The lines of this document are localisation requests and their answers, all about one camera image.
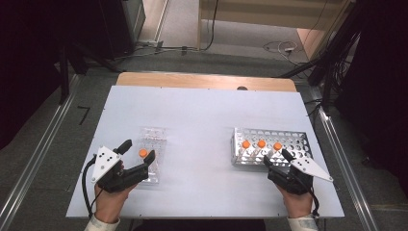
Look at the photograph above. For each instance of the black metal stand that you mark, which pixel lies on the black metal stand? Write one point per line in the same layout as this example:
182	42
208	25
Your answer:
64	80

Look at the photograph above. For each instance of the perforated metal tube rack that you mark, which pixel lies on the perforated metal tube rack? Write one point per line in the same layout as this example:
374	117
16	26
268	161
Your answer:
288	138

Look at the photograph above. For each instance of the grey power strip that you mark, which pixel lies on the grey power strip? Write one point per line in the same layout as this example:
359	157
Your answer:
149	44

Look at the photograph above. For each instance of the aluminium floor rail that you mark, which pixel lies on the aluminium floor rail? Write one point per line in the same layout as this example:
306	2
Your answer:
32	160
346	166

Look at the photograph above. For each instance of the clear acrylic tube rack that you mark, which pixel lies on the clear acrylic tube rack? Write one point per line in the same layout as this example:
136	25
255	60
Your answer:
154	134

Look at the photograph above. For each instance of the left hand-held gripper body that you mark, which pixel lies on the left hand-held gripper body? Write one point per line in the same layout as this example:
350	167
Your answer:
106	163

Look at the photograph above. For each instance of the dark curtain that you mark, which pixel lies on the dark curtain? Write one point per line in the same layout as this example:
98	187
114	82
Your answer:
381	80
25	64

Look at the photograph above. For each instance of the black cabinet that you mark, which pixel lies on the black cabinet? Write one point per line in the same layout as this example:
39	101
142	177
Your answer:
112	29

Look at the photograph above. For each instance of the light wooden furniture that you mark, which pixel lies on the light wooden furniture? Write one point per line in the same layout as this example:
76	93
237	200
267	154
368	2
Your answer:
256	12

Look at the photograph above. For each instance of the person's right hand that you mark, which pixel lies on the person's right hand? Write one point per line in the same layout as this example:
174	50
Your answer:
296	203

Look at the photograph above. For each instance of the orange-capped clear test tube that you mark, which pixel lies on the orange-capped clear test tube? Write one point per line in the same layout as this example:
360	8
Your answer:
261	144
245	144
143	153
277	146

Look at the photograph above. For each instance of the person's left hand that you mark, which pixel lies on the person's left hand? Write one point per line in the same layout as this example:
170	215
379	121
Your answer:
109	202

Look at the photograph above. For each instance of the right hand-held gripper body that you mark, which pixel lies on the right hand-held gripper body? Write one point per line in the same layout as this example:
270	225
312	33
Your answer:
298	174

